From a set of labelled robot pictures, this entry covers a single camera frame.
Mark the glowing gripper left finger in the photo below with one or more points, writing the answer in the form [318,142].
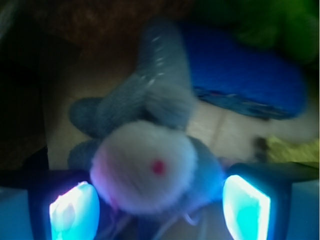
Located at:
[48,205]

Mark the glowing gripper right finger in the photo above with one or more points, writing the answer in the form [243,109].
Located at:
[272,201]

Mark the gray plush donkey toy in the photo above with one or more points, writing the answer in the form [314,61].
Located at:
[139,156]

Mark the yellow microfiber cloth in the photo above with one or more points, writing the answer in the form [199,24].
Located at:
[282,151]

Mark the blue block near donkey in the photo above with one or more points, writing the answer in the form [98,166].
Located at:
[230,75]

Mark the brown paper bag bin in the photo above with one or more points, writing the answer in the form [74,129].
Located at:
[42,75]

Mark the green plush toy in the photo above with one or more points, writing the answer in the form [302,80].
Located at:
[290,26]

